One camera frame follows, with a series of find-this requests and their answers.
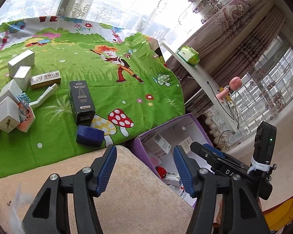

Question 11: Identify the small white cube box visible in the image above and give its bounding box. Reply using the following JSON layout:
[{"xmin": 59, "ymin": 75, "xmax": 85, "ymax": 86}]
[{"xmin": 13, "ymin": 66, "xmax": 32, "ymax": 91}]

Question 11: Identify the white long box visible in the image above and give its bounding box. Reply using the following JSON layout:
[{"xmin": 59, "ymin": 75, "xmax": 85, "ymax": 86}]
[{"xmin": 8, "ymin": 50, "xmax": 35, "ymax": 78}]

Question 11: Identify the black tall product box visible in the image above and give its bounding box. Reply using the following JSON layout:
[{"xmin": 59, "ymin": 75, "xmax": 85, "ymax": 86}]
[{"xmin": 69, "ymin": 80, "xmax": 96, "ymax": 126}]

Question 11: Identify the orange hexagon badge pack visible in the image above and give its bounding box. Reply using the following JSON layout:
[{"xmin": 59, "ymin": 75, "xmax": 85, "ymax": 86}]
[{"xmin": 17, "ymin": 103, "xmax": 36, "ymax": 133}]

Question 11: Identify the pink handheld fan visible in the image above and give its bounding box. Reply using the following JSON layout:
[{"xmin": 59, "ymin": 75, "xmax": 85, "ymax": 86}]
[{"xmin": 216, "ymin": 77, "xmax": 242, "ymax": 103}]

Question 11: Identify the purple cardboard storage box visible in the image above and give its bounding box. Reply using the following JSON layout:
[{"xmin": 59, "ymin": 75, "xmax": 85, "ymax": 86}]
[{"xmin": 130, "ymin": 113, "xmax": 213, "ymax": 209}]

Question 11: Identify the blue flocked small box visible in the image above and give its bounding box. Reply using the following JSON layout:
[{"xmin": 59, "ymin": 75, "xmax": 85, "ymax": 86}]
[{"xmin": 76, "ymin": 125, "xmax": 104, "ymax": 147}]

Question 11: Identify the white box with bird logo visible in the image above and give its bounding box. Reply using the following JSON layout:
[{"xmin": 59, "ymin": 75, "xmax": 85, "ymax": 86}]
[{"xmin": 0, "ymin": 97, "xmax": 20, "ymax": 133}]

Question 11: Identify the green tissue box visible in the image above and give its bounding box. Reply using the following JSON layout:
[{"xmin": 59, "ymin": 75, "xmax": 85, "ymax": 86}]
[{"xmin": 177, "ymin": 46, "xmax": 200, "ymax": 66}]

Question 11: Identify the red toy car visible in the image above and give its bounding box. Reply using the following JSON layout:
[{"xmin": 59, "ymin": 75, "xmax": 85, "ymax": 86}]
[{"xmin": 155, "ymin": 166, "xmax": 167, "ymax": 179}]

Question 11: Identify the dental gold white box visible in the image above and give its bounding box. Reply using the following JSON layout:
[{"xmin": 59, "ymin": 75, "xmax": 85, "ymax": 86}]
[{"xmin": 30, "ymin": 71, "xmax": 61, "ymax": 89}]

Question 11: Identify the green cartoon tablecloth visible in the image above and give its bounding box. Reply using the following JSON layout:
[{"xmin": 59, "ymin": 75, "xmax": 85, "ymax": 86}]
[{"xmin": 0, "ymin": 16, "xmax": 185, "ymax": 178}]

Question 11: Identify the narrow white text box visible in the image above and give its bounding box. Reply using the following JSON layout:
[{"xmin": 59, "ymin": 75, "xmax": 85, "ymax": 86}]
[{"xmin": 179, "ymin": 136, "xmax": 193, "ymax": 154}]

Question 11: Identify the white plastic handle brush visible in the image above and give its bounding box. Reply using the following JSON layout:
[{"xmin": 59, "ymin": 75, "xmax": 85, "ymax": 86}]
[{"xmin": 29, "ymin": 83, "xmax": 58, "ymax": 109}]

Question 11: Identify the brown patterned curtain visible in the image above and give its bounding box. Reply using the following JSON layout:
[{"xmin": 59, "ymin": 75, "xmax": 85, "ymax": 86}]
[{"xmin": 165, "ymin": 0, "xmax": 293, "ymax": 117}]

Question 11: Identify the white box film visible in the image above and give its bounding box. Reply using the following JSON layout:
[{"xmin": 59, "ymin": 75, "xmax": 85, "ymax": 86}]
[{"xmin": 0, "ymin": 79, "xmax": 22, "ymax": 104}]

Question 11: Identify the white red medicine box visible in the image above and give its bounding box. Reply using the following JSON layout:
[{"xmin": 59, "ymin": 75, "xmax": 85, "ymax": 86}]
[{"xmin": 144, "ymin": 133, "xmax": 171, "ymax": 157}]

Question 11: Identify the white shelf board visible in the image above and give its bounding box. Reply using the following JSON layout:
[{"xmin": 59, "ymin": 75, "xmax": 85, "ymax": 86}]
[{"xmin": 162, "ymin": 42, "xmax": 239, "ymax": 134}]

